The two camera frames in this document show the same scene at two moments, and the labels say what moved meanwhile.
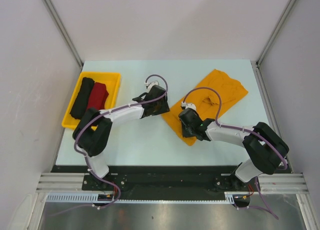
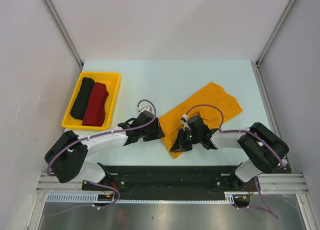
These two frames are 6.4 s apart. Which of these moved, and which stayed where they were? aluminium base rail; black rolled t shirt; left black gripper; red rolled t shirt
Moved: left black gripper
Stayed: aluminium base rail; black rolled t shirt; red rolled t shirt
